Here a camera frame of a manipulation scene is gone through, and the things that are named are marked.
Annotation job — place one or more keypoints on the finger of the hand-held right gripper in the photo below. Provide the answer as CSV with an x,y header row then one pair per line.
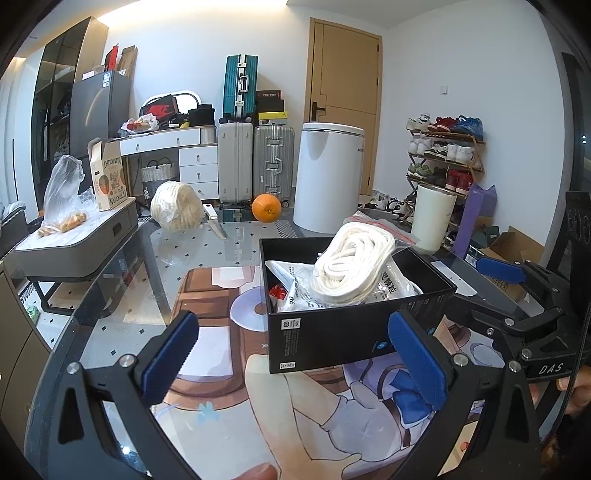
x,y
512,323
501,270

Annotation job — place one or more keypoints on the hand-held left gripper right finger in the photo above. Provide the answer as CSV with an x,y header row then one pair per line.
x,y
418,360

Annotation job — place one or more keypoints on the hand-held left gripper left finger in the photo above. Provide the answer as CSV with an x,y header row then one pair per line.
x,y
168,355

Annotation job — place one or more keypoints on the black cardboard box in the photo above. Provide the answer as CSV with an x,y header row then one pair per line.
x,y
323,337

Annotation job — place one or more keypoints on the red and white packet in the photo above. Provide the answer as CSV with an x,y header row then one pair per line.
x,y
277,295

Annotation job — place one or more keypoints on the white printed packet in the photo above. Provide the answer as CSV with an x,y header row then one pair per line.
x,y
295,286

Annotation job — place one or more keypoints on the person's right hand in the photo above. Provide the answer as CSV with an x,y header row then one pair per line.
x,y
579,397

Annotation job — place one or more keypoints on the person's left hand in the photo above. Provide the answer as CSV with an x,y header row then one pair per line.
x,y
256,473

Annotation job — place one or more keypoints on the brown cardboard box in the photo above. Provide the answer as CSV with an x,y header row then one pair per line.
x,y
508,244

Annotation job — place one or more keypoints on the purple bag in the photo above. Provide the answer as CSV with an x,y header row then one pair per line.
x,y
475,217

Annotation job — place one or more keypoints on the printed desk mat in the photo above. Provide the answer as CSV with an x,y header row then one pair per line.
x,y
231,378

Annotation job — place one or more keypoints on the cream cup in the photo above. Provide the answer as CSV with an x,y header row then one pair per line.
x,y
431,217

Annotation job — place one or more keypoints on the wooden shoe rack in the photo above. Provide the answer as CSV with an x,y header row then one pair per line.
x,y
445,152

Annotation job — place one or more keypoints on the shoes on floor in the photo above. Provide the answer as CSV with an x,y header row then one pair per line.
x,y
385,203

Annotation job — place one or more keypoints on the beige cabinet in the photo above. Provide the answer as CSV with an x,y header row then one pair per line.
x,y
18,360

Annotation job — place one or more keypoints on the plastic-wrapped pale cabbage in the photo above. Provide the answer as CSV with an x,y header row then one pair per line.
x,y
178,205

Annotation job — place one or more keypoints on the orange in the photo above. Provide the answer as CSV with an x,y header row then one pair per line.
x,y
266,208

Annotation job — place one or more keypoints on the wicker basket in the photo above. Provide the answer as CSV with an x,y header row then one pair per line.
x,y
159,171

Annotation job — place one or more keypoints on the printed cardboard fruit box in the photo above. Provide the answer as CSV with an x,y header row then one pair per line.
x,y
111,177

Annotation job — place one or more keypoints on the clear plastic bag of snacks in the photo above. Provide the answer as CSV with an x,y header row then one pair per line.
x,y
62,198

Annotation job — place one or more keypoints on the white cylindrical trash bin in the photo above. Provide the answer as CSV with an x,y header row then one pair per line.
x,y
330,177

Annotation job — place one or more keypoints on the white dresser desk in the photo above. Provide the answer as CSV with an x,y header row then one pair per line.
x,y
198,157

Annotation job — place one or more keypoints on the white suitcase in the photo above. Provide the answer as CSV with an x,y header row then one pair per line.
x,y
234,161

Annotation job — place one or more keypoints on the silver suitcase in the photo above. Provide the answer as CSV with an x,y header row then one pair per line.
x,y
273,164

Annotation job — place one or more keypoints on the wooden door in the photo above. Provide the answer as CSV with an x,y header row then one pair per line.
x,y
344,92

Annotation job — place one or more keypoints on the black bag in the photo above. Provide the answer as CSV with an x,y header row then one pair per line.
x,y
202,115

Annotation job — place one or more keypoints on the red and black shoe box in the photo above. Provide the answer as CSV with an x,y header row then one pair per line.
x,y
159,107

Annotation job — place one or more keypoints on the dark grey fridge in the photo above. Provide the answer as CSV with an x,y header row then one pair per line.
x,y
99,110

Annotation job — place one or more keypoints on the white oval mirror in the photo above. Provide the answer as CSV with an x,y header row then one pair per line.
x,y
189,99

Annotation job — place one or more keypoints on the yellow and black box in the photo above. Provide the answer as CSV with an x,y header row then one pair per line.
x,y
272,118

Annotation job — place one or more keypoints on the teal suitcase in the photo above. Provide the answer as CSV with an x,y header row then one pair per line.
x,y
240,87

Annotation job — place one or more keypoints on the dark glass cabinet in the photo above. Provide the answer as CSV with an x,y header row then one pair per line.
x,y
60,92

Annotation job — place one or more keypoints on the cartons on fridge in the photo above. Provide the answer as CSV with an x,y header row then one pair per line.
x,y
122,60

